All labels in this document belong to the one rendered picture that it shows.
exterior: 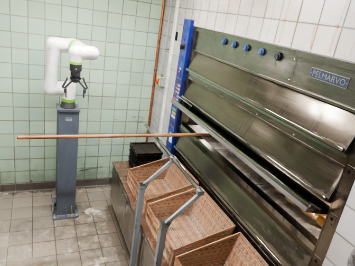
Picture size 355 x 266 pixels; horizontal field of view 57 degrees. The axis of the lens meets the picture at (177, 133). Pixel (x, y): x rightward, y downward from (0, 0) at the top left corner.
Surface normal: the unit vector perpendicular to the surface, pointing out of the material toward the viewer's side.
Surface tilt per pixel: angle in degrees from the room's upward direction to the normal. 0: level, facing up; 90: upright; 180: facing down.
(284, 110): 70
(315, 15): 90
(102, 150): 90
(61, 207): 90
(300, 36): 90
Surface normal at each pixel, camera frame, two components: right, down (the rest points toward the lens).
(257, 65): -0.91, 0.00
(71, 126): 0.39, 0.37
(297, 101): -0.80, -0.31
